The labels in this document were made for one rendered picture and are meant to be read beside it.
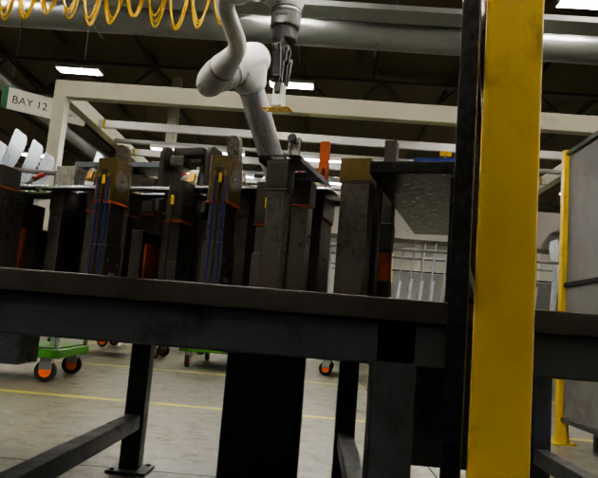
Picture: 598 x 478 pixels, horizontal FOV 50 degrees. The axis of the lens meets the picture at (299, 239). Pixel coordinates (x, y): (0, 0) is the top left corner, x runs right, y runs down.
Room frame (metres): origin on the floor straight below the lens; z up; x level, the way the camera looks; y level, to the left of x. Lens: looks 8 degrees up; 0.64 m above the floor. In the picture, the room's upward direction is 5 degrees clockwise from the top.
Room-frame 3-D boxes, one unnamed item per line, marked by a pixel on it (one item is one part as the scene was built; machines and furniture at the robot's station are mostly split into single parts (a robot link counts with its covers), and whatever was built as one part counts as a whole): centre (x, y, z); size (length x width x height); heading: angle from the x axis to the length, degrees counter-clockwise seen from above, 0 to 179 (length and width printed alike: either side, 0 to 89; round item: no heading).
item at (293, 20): (1.78, 0.09, 1.52); 0.09 x 0.09 x 0.06
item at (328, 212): (1.74, -0.05, 0.84); 0.12 x 0.05 x 0.29; 163
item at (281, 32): (1.78, 0.09, 1.45); 0.08 x 0.07 x 0.09; 163
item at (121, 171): (1.72, 0.53, 0.87); 0.12 x 0.07 x 0.35; 163
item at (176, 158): (2.09, 0.37, 0.95); 0.18 x 0.13 x 0.49; 73
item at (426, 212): (1.84, -0.39, 1.02); 0.90 x 0.22 x 0.03; 163
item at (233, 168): (1.59, 0.20, 0.87); 0.12 x 0.07 x 0.35; 163
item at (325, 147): (1.90, -0.06, 0.95); 0.03 x 0.01 x 0.50; 73
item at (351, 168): (1.58, -0.14, 0.88); 0.08 x 0.08 x 0.36; 73
